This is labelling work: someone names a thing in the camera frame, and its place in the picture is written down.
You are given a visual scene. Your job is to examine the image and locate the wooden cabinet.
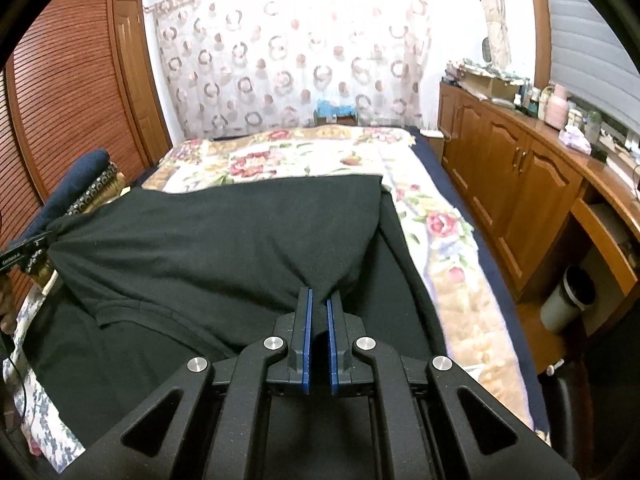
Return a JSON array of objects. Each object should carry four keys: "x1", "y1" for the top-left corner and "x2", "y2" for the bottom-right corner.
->
[{"x1": 437, "y1": 80, "x2": 640, "y2": 341}]

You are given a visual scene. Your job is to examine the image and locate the beige tied curtain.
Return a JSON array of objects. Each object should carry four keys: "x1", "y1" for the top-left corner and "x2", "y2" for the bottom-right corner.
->
[{"x1": 472, "y1": 0, "x2": 514, "y2": 69}]

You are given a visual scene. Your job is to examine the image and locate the wooden window frame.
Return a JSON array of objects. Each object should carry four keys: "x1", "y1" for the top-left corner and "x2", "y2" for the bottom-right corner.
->
[{"x1": 525, "y1": 0, "x2": 552, "y2": 92}]

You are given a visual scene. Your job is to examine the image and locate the circle print sheer curtain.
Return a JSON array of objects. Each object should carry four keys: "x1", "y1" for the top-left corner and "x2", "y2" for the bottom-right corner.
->
[{"x1": 150, "y1": 0, "x2": 436, "y2": 140}]

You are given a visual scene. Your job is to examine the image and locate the pink bottle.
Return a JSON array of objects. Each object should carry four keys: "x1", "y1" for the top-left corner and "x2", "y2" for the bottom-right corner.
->
[{"x1": 545, "y1": 85, "x2": 571, "y2": 129}]

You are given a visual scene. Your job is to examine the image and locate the person's left hand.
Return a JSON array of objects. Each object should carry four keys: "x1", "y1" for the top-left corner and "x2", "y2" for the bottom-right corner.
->
[{"x1": 0, "y1": 280, "x2": 21, "y2": 337}]

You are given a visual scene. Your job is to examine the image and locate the black printed t-shirt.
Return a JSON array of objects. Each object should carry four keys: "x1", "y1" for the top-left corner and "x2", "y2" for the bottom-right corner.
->
[{"x1": 22, "y1": 174, "x2": 446, "y2": 448}]

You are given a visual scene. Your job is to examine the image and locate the purple cloth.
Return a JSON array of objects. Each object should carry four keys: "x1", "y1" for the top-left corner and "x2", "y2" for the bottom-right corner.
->
[{"x1": 560, "y1": 127, "x2": 594, "y2": 154}]

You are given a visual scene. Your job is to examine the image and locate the floral blanket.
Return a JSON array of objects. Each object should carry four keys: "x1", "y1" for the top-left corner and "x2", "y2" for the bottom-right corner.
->
[{"x1": 2, "y1": 127, "x2": 538, "y2": 473}]

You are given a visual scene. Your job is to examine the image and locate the black cable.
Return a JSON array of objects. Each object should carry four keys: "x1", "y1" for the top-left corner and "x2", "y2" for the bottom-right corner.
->
[{"x1": 0, "y1": 335, "x2": 28, "y2": 433}]

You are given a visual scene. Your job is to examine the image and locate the white trash bin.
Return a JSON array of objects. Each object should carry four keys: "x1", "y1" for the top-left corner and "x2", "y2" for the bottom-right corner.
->
[{"x1": 540, "y1": 265, "x2": 597, "y2": 334}]

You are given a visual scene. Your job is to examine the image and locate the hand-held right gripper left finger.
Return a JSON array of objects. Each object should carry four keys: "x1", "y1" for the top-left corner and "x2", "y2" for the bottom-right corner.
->
[{"x1": 82, "y1": 286, "x2": 315, "y2": 480}]

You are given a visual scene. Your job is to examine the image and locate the small potted plant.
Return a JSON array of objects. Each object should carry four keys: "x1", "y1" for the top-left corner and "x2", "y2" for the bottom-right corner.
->
[{"x1": 584, "y1": 110, "x2": 604, "y2": 144}]

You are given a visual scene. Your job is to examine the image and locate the wooden louvered closet door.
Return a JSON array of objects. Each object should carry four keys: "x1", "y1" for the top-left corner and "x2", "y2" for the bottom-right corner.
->
[{"x1": 0, "y1": 0, "x2": 152, "y2": 311}]

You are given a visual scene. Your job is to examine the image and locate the grey window blind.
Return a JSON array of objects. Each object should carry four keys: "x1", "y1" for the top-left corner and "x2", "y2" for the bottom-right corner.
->
[{"x1": 542, "y1": 0, "x2": 640, "y2": 122}]

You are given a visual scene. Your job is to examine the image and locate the navy gold patterned cloth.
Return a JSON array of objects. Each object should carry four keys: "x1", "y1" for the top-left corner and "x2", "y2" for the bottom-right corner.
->
[{"x1": 27, "y1": 162, "x2": 126, "y2": 286}]

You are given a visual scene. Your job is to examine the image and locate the navy blue pillow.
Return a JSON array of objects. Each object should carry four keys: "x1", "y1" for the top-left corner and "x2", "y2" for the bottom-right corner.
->
[{"x1": 42, "y1": 149, "x2": 118, "y2": 223}]

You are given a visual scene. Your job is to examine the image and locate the blue bag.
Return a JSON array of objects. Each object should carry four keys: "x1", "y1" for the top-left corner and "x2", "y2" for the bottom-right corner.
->
[{"x1": 315, "y1": 100, "x2": 359, "y2": 124}]

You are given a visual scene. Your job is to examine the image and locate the cardboard box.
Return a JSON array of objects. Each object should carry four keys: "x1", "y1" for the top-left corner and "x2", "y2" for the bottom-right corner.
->
[{"x1": 459, "y1": 71, "x2": 522, "y2": 104}]

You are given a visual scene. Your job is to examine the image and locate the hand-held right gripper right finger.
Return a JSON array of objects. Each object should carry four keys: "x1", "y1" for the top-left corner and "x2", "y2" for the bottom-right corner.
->
[{"x1": 326, "y1": 295, "x2": 583, "y2": 480}]

